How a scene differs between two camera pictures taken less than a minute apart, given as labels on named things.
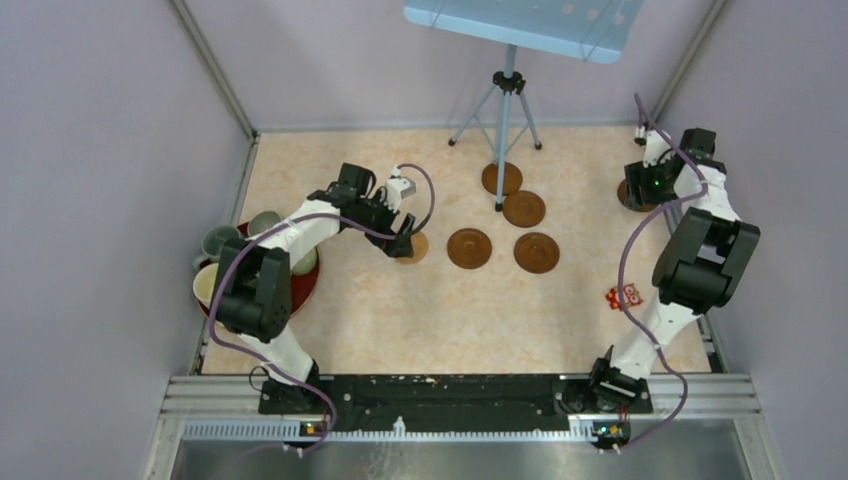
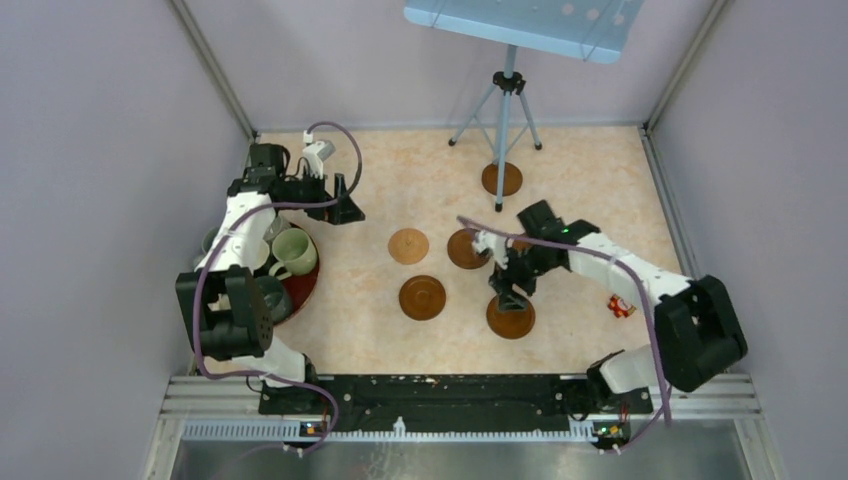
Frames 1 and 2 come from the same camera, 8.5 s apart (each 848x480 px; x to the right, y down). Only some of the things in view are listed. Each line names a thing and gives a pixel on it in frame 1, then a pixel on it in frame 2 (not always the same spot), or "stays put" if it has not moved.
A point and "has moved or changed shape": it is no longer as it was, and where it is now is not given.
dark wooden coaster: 536,252 has moved or changed shape
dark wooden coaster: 469,248 → 422,297
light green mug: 304,258 stays put
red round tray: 303,286 stays put
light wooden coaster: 420,247 stays put
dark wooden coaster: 512,178 stays put
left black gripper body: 379,216 → 307,190
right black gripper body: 654,189 → 523,270
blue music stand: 598,30 stays put
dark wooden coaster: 523,208 → 461,250
